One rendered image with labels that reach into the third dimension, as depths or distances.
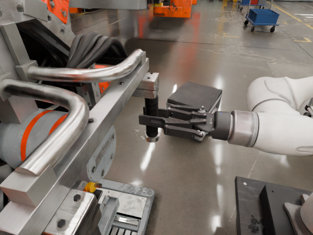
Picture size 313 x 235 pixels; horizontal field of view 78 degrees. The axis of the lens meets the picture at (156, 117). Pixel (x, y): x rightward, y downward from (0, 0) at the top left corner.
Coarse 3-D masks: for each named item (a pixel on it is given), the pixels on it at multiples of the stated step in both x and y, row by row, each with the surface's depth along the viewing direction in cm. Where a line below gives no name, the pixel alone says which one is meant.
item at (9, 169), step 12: (24, 36) 46; (36, 48) 52; (48, 48) 52; (36, 60) 57; (48, 60) 56; (60, 60) 57; (48, 84) 64; (48, 108) 57; (60, 108) 68; (0, 168) 45; (12, 168) 65; (0, 180) 45; (0, 192) 46; (0, 204) 46
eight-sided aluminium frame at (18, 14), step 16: (0, 0) 30; (16, 0) 33; (32, 0) 35; (0, 16) 31; (16, 16) 33; (32, 16) 36; (48, 16) 40; (32, 32) 43; (48, 32) 41; (64, 32) 45; (64, 48) 52; (96, 96) 63
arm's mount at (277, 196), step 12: (264, 192) 87; (276, 192) 84; (288, 192) 84; (264, 204) 85; (276, 204) 80; (300, 204) 80; (264, 216) 83; (276, 216) 76; (276, 228) 72; (288, 228) 72
